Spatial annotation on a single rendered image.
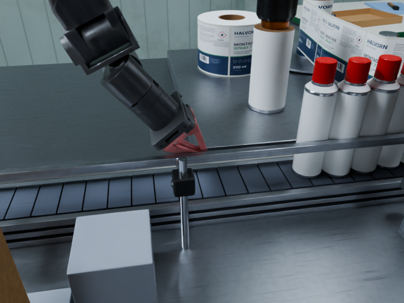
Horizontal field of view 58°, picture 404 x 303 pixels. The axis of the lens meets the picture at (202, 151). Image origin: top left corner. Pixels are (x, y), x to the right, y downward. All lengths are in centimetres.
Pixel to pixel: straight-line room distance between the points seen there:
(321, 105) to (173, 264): 33
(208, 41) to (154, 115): 58
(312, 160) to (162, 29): 298
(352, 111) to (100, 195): 43
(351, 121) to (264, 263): 26
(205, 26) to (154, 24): 244
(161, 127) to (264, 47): 36
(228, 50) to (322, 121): 51
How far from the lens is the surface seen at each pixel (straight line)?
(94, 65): 52
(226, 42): 106
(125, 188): 64
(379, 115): 66
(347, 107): 62
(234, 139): 77
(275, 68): 84
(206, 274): 56
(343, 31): 98
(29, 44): 353
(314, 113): 61
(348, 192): 69
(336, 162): 67
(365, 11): 247
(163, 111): 54
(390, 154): 73
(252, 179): 65
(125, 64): 51
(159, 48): 357
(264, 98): 87
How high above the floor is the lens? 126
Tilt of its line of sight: 32 degrees down
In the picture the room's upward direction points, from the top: straight up
